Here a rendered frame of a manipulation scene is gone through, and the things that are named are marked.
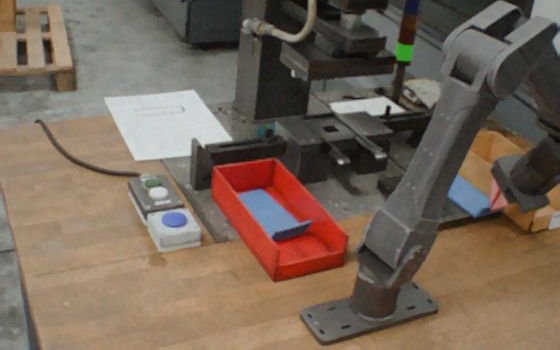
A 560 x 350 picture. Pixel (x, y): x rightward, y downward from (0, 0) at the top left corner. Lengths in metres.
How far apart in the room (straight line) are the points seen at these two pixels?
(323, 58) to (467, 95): 0.38
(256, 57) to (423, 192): 0.65
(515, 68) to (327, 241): 0.42
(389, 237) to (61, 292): 0.46
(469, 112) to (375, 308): 0.29
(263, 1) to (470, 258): 0.64
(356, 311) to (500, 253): 0.33
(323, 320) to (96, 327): 0.30
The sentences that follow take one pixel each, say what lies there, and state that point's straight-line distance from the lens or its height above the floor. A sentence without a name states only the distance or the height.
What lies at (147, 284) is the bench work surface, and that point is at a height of 0.90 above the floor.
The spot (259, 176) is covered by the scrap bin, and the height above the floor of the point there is 0.93.
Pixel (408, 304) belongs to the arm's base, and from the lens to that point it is 1.02.
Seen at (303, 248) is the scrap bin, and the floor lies 0.91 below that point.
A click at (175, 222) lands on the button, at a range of 1.08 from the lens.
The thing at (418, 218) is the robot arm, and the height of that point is 1.08.
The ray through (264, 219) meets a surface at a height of 0.91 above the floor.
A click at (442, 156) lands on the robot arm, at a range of 0.88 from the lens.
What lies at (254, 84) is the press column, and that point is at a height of 0.98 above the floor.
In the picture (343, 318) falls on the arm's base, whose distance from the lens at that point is 0.97.
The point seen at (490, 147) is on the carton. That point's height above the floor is 0.94.
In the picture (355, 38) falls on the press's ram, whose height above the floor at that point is 1.18.
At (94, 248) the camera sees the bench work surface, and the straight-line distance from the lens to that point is 1.09.
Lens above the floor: 1.53
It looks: 28 degrees down
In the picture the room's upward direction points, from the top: 7 degrees clockwise
